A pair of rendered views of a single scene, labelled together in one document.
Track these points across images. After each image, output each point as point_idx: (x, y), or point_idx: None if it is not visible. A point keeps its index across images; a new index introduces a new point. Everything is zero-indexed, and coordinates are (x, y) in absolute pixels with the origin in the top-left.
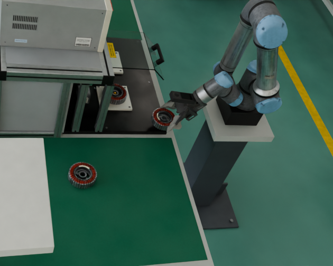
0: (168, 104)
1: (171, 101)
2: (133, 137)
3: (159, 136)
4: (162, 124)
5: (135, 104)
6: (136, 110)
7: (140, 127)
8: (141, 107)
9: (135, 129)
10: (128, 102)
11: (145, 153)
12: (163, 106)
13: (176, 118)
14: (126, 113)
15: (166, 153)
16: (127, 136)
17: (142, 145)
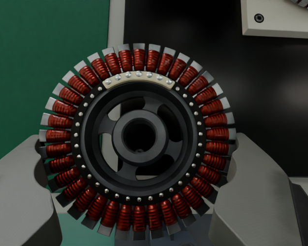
0: (251, 180)
1: (293, 224)
2: (110, 28)
3: (110, 137)
4: (60, 92)
5: (279, 57)
6: (248, 56)
7: (145, 48)
8: (266, 84)
9: (136, 24)
10: (289, 21)
11: (22, 54)
12: (239, 145)
13: None
14: (226, 8)
15: (10, 144)
16: (117, 6)
17: (62, 53)
